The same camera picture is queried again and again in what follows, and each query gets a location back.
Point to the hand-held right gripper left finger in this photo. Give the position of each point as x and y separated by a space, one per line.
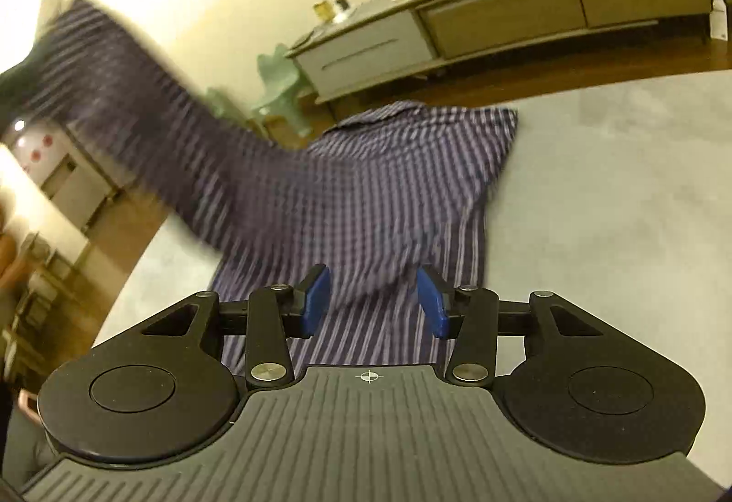
314 303

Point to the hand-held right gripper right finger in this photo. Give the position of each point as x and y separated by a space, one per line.
432 304

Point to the blue plaid shirt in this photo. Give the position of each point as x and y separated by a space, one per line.
371 181

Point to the grey door with red stickers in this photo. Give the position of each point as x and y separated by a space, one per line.
68 176

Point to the long low tv cabinet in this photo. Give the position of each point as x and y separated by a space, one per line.
514 16

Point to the white tag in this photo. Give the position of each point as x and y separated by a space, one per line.
719 18

